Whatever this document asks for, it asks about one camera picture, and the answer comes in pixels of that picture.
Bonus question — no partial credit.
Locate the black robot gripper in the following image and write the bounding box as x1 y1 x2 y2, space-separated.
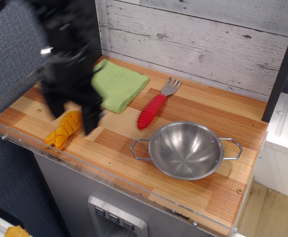
39 0 105 135

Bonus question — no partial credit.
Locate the orange plush pepper toy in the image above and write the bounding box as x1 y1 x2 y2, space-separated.
43 111 82 150

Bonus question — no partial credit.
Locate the green folded towel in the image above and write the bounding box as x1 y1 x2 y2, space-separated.
91 59 149 113

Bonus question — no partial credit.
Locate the grey toy fridge cabinet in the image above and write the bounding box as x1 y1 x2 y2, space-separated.
35 154 209 237

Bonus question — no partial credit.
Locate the silver ice dispenser panel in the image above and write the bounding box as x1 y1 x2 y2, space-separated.
88 195 148 237

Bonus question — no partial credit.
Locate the yellow object bottom left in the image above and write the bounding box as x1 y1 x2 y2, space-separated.
4 226 30 237

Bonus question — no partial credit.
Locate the white side cabinet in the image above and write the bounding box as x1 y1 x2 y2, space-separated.
253 93 288 196

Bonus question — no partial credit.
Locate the black left frame post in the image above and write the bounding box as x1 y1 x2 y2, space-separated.
82 0 102 61

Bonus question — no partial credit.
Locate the black frame post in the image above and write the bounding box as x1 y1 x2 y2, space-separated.
82 0 102 61
261 47 288 122

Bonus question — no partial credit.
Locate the clear acrylic guard rail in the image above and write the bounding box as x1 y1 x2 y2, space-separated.
0 36 269 236

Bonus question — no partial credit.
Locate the red handled metal fork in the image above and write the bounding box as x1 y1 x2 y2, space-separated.
137 77 182 130

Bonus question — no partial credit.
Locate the steel bowl with handles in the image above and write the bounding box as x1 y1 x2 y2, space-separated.
130 120 243 181

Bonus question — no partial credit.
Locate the black right frame post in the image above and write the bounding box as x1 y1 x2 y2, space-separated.
261 47 288 122

